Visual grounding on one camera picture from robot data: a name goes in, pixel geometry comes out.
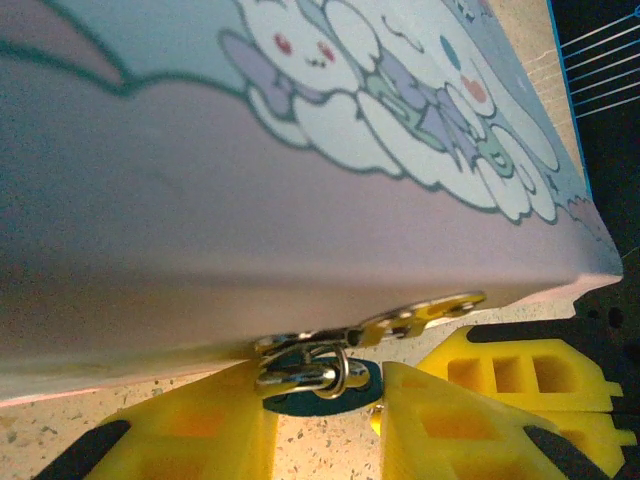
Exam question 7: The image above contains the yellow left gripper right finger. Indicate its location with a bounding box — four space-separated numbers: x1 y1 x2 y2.
378 361 609 480

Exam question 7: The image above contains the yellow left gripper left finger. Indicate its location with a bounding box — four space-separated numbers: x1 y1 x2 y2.
37 359 279 480

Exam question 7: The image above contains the dark teal oval tag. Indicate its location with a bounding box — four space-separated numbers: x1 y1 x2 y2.
261 356 385 418

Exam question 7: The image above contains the silver key ring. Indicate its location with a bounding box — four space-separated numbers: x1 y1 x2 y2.
322 344 350 401

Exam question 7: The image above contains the pink box with cartoon print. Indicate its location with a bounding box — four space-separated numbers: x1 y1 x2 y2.
0 0 624 404

